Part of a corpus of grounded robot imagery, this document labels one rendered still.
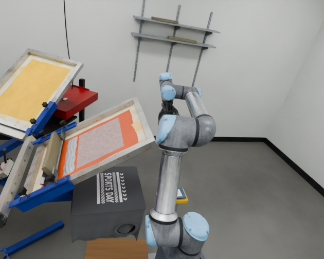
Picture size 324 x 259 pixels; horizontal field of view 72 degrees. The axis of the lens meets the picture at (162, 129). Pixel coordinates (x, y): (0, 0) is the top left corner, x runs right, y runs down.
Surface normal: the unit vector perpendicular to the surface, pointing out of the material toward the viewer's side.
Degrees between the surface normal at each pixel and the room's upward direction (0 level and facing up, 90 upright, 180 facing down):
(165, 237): 66
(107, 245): 0
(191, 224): 8
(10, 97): 32
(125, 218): 91
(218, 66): 90
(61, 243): 0
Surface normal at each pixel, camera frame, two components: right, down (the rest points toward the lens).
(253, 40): 0.25, 0.52
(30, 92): 0.02, -0.49
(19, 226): 0.18, -0.85
